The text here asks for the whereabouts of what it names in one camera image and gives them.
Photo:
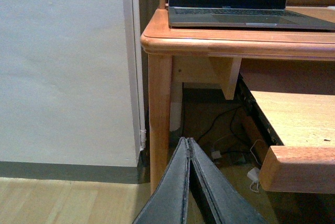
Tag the white power adapter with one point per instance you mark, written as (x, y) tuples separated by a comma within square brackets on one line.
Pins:
[(253, 174)]

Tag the wooden keyboard drawer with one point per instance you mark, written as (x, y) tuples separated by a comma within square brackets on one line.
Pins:
[(299, 131)]

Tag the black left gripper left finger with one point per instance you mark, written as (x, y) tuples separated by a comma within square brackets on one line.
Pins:
[(169, 202)]

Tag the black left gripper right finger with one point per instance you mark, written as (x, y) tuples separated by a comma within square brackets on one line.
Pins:
[(217, 200)]

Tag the white wall conduit pipe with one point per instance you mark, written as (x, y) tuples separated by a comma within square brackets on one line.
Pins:
[(138, 52)]

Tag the grey power strip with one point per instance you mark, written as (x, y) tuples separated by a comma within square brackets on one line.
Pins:
[(235, 158)]

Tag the grey open laptop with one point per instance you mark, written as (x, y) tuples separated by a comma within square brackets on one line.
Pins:
[(240, 14)]

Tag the wooden desk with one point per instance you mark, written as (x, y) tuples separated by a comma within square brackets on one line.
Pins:
[(271, 61)]

